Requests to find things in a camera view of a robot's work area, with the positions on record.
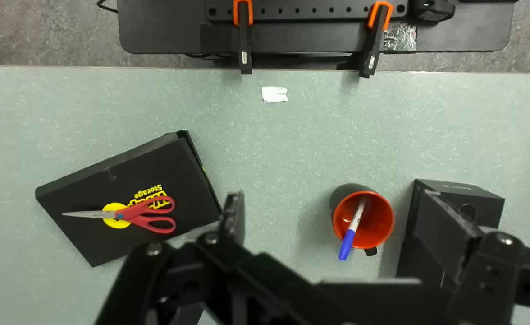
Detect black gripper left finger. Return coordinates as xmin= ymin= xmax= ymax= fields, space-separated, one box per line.
xmin=217 ymin=190 xmax=247 ymax=247

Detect black rectangular cardboard box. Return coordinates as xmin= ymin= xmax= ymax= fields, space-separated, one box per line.
xmin=397 ymin=177 xmax=507 ymax=291

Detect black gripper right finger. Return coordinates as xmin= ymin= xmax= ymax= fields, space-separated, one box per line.
xmin=411 ymin=188 xmax=485 ymax=285

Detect small white tape piece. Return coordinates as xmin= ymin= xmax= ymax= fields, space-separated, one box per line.
xmin=260 ymin=85 xmax=291 ymax=105

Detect orange and black clamp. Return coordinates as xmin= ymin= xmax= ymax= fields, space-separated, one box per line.
xmin=359 ymin=0 xmax=397 ymax=79
xmin=231 ymin=0 xmax=256 ymax=76

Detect black knob on mount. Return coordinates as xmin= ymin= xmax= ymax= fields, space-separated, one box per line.
xmin=409 ymin=0 xmax=460 ymax=25

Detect thin black cable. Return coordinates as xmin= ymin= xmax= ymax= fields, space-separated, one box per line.
xmin=96 ymin=0 xmax=121 ymax=14

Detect black mug red inside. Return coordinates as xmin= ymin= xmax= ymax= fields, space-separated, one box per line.
xmin=328 ymin=182 xmax=397 ymax=258

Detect blue and white pen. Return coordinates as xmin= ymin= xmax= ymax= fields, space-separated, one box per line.
xmin=337 ymin=200 xmax=370 ymax=262

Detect red handled scissors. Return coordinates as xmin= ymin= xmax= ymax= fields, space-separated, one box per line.
xmin=60 ymin=193 xmax=179 ymax=237

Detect silver foil tape patch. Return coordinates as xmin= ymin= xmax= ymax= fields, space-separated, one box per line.
xmin=381 ymin=23 xmax=420 ymax=54

